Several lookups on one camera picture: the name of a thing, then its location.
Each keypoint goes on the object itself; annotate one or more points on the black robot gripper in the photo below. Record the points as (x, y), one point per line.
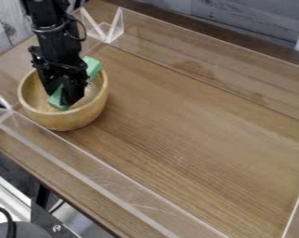
(56, 59)

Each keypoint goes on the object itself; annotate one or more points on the green rectangular block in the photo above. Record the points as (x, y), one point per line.
(92, 71)

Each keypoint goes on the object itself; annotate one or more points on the brown wooden bowl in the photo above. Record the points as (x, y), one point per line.
(80, 115)

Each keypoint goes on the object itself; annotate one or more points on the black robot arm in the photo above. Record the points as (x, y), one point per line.
(46, 12)

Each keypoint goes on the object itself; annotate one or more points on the clear acrylic corner bracket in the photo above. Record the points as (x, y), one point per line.
(104, 32)

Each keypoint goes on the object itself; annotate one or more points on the clear acrylic front wall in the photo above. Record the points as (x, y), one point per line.
(112, 199)

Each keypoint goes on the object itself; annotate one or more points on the grey metal base plate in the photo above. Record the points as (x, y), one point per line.
(41, 226)

